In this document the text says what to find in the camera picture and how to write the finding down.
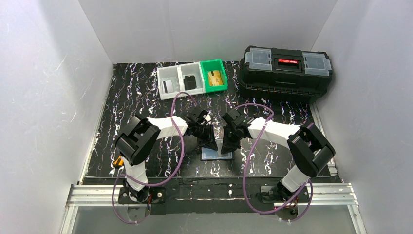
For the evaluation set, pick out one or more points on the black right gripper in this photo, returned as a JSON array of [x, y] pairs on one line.
[[231, 134]]

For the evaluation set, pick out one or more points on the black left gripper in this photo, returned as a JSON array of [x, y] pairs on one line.
[[204, 131]]

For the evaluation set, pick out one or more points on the black card holder wallet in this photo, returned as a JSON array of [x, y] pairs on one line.
[[210, 154]]

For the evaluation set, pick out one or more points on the tan credit card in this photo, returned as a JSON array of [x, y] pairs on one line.
[[214, 78]]

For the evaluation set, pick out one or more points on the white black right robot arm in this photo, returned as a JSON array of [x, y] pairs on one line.
[[310, 149]]

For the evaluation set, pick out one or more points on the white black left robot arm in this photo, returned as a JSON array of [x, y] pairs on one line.
[[139, 136]]

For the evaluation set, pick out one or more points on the black card in bin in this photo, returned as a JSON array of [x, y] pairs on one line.
[[190, 82]]

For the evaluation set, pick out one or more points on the silver card in bin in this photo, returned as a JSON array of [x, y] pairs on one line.
[[168, 86]]

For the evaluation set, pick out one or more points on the black marbled table mat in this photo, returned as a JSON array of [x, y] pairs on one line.
[[133, 90]]

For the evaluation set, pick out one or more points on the white middle plastic bin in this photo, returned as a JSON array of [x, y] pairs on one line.
[[193, 69]]

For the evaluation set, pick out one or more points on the white plastic bin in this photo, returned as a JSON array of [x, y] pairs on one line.
[[193, 69], [169, 73]]

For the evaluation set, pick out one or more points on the white left plastic bin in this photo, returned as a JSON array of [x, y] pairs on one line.
[[169, 73]]

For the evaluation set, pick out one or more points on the green plastic bin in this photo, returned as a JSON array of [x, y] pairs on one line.
[[211, 65]]

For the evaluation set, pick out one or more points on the black plastic toolbox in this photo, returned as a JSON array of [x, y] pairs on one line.
[[285, 75]]

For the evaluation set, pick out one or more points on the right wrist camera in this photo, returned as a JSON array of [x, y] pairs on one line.
[[234, 118]]

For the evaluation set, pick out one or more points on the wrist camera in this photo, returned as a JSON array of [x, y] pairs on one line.
[[201, 116], [234, 118]]

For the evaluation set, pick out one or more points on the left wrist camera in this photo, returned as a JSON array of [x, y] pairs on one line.
[[201, 116]]

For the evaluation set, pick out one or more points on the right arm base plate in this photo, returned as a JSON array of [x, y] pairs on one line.
[[271, 194]]

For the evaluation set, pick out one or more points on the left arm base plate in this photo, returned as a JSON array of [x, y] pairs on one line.
[[148, 195]]

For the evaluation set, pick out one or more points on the aluminium frame rail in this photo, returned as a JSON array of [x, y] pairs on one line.
[[204, 197]]

